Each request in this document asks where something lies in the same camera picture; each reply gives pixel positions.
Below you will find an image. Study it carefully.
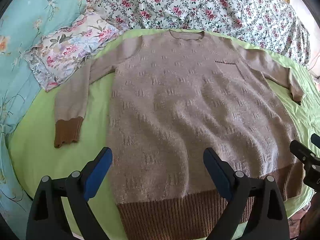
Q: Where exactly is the pastel floral ruffled pillow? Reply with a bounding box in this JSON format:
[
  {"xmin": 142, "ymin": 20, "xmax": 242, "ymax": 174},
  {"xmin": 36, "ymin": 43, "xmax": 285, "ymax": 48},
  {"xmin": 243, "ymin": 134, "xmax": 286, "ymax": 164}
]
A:
[{"xmin": 24, "ymin": 10, "xmax": 129, "ymax": 92}]

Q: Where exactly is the turquoise floral pillow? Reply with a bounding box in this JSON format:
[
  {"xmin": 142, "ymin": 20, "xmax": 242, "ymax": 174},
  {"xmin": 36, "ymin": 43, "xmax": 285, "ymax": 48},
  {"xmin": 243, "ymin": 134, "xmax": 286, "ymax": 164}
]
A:
[{"xmin": 1, "ymin": 0, "xmax": 86, "ymax": 239}]

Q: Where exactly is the beige knit sweater brown trim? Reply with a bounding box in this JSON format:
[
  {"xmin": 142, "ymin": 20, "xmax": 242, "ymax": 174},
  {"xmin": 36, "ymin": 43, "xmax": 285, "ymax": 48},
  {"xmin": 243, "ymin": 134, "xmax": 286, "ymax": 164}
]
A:
[{"xmin": 54, "ymin": 30, "xmax": 304, "ymax": 239}]

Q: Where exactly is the light green bed sheet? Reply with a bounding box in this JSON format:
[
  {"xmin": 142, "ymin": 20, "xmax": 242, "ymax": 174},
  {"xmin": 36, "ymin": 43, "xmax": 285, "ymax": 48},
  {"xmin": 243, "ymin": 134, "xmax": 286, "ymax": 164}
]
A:
[{"xmin": 9, "ymin": 30, "xmax": 319, "ymax": 239}]

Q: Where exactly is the white pink floral quilt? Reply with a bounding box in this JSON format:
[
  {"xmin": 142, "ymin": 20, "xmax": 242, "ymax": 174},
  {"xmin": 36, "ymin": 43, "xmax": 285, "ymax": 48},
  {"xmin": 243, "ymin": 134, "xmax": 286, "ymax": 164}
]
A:
[{"xmin": 88, "ymin": 0, "xmax": 310, "ymax": 66}]

